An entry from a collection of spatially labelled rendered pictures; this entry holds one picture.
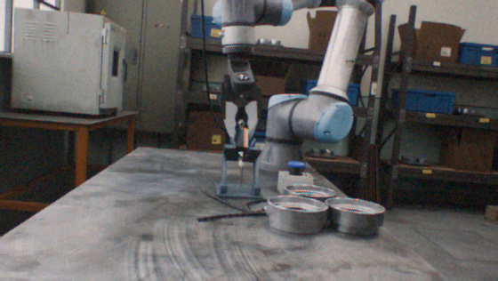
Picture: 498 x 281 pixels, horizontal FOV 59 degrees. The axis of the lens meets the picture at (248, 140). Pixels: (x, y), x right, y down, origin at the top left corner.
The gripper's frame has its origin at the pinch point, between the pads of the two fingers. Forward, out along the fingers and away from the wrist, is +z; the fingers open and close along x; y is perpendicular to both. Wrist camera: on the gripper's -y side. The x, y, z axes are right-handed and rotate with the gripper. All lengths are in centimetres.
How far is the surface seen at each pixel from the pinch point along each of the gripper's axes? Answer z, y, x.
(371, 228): 13.5, -31.2, -16.9
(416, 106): 8, 303, -228
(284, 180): 10.1, -4.4, -8.8
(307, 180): 10.0, -5.1, -14.0
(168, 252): 11.2, -40.7, 17.1
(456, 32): -64, 297, -265
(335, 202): 10.9, -22.2, -14.0
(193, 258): 11.6, -42.8, 13.9
